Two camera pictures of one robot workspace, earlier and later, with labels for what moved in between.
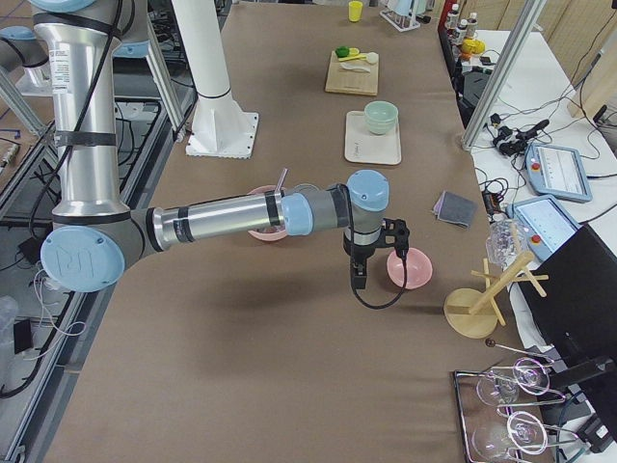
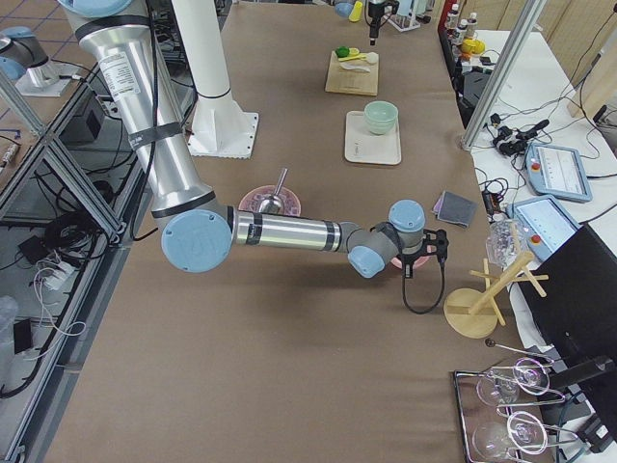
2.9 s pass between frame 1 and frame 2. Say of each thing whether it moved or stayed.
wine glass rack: stayed
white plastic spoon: stayed
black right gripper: moved
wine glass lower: stayed
